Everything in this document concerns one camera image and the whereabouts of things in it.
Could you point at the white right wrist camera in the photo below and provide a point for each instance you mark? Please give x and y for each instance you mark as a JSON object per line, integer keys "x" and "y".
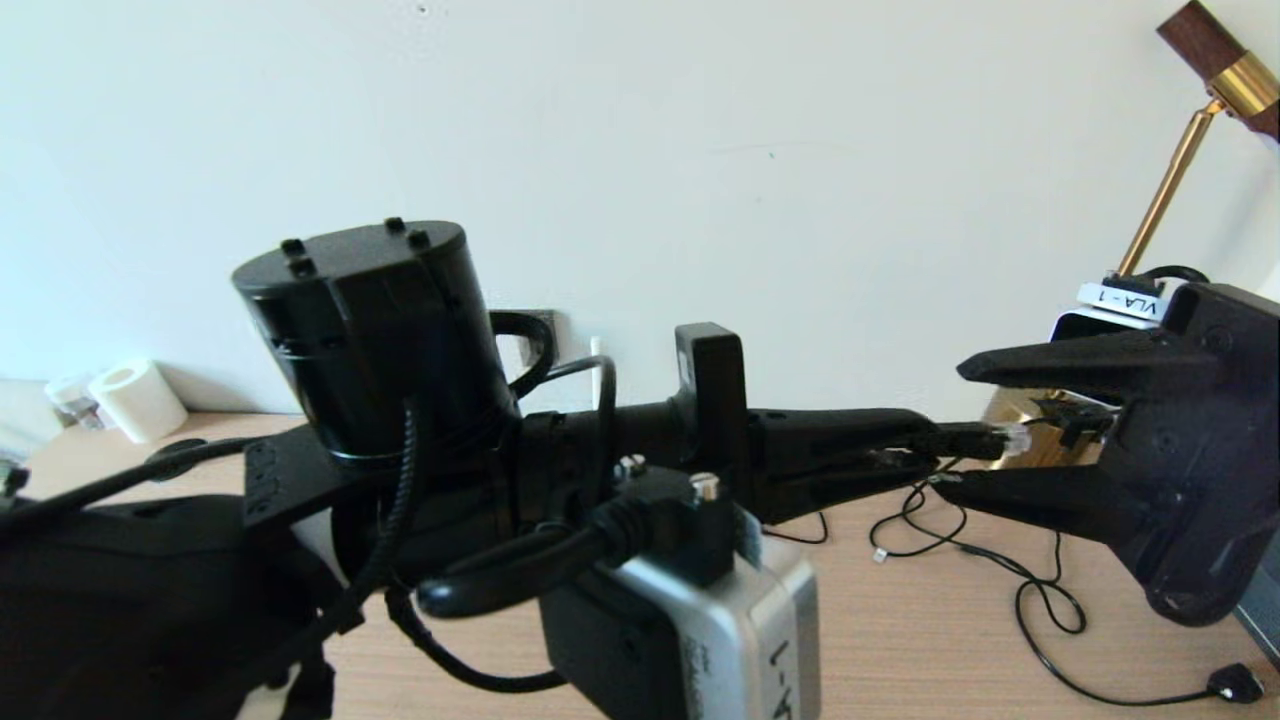
{"x": 1120, "y": 300}

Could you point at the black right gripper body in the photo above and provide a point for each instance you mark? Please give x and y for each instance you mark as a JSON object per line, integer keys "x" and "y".
{"x": 1220, "y": 480}

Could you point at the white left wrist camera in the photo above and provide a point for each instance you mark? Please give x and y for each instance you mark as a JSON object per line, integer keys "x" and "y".
{"x": 740, "y": 620}

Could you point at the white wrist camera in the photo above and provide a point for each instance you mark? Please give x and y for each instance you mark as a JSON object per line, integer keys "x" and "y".
{"x": 1120, "y": 300}
{"x": 740, "y": 620}

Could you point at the black clip on lamp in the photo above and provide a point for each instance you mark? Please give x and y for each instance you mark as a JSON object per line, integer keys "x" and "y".
{"x": 1075, "y": 420}

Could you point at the gold desk lamp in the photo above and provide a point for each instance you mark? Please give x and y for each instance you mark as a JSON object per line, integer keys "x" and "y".
{"x": 1170, "y": 180}

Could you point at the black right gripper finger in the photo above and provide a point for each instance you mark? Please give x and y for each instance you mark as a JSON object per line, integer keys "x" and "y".
{"x": 1070, "y": 500}
{"x": 1120, "y": 365}

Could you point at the white toilet paper roll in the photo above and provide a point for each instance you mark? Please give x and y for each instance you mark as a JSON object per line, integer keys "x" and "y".
{"x": 140, "y": 400}

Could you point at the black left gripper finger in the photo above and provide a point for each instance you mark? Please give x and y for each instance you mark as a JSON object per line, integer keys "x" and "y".
{"x": 800, "y": 495}
{"x": 830, "y": 432}

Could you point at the white power adapter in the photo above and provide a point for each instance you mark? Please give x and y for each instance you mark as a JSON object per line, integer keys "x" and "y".
{"x": 522, "y": 352}

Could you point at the grey wall socket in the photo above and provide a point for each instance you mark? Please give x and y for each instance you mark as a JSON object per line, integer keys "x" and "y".
{"x": 548, "y": 313}

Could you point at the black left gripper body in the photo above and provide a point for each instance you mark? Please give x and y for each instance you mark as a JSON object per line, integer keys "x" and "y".
{"x": 380, "y": 340}

